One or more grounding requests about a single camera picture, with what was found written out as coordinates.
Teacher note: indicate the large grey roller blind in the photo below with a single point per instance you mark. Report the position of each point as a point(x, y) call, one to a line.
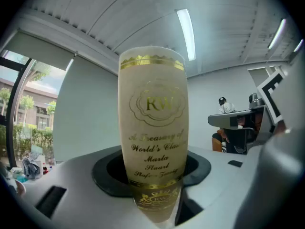
point(90, 108)

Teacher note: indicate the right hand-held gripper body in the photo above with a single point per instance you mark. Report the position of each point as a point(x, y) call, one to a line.
point(274, 96)

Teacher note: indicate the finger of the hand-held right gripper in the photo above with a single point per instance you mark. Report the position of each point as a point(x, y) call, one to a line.
point(219, 120)

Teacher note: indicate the black window frame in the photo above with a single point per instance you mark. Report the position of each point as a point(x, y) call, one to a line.
point(16, 108)

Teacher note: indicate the small grey roller blind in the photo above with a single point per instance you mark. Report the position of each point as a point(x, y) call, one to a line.
point(40, 49)

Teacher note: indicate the dark cola bottle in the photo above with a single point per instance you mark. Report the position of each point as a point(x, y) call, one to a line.
point(44, 169)

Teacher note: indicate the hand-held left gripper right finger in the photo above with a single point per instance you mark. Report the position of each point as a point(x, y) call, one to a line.
point(214, 187)

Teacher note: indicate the orange chair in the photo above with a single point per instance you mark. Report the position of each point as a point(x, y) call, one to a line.
point(217, 141)

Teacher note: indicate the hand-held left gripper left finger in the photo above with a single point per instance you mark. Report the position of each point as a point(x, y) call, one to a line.
point(78, 199)

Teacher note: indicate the black office chair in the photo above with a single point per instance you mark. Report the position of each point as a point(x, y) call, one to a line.
point(240, 139)

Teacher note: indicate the long ceiling light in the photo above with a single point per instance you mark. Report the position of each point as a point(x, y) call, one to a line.
point(187, 32)
point(299, 45)
point(277, 33)

